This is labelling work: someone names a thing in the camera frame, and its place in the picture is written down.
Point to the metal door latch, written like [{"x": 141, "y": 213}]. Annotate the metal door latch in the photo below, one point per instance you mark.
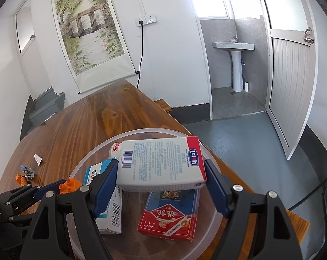
[{"x": 308, "y": 36}]

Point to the grey stairs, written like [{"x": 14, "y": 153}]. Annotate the grey stairs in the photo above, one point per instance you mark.
[{"x": 44, "y": 105}]

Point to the metal faucet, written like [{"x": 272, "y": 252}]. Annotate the metal faucet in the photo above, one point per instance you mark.
[{"x": 235, "y": 39}]

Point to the small white cylinder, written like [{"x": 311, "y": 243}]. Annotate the small white cylinder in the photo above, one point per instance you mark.
[{"x": 246, "y": 86}]

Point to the clear plastic container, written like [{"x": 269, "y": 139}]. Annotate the clear plastic container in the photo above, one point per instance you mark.
[{"x": 129, "y": 216}]

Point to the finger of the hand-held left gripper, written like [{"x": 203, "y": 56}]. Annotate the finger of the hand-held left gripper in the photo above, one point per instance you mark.
[
  {"x": 51, "y": 187},
  {"x": 22, "y": 213}
]

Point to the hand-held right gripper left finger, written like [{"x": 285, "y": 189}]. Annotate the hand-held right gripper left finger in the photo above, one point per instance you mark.
[{"x": 106, "y": 187}]

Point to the blue snack wrapper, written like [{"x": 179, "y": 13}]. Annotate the blue snack wrapper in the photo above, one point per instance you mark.
[{"x": 29, "y": 173}]

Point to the red blue playing card box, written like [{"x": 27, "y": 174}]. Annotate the red blue playing card box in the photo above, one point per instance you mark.
[{"x": 166, "y": 216}]

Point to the white wall socket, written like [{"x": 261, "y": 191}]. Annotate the white wall socket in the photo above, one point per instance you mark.
[{"x": 150, "y": 19}]

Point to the white blue small box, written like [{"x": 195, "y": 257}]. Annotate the white blue small box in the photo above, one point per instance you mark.
[{"x": 113, "y": 216}]

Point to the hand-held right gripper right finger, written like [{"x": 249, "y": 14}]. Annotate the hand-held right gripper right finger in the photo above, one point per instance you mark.
[{"x": 217, "y": 189}]

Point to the wooden desktop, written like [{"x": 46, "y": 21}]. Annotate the wooden desktop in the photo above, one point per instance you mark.
[{"x": 98, "y": 119}]

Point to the orange tube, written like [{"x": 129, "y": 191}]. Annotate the orange tube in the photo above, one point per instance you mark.
[{"x": 17, "y": 178}]

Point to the small white tube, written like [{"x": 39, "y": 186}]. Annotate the small white tube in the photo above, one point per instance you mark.
[{"x": 38, "y": 159}]

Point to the wall scroll painting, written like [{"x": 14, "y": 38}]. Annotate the wall scroll painting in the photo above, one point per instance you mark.
[{"x": 85, "y": 32}]

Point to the white box red blue end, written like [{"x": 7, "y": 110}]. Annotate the white box red blue end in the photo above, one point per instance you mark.
[{"x": 158, "y": 165}]

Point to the white pedestal sink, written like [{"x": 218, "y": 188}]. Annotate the white pedestal sink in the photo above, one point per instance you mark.
[{"x": 237, "y": 67}]

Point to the orange building block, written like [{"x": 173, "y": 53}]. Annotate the orange building block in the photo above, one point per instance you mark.
[{"x": 71, "y": 185}]

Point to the white door with window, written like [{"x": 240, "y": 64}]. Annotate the white door with window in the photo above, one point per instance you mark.
[{"x": 25, "y": 27}]

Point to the white panelled door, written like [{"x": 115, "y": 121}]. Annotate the white panelled door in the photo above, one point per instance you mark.
[{"x": 291, "y": 86}]

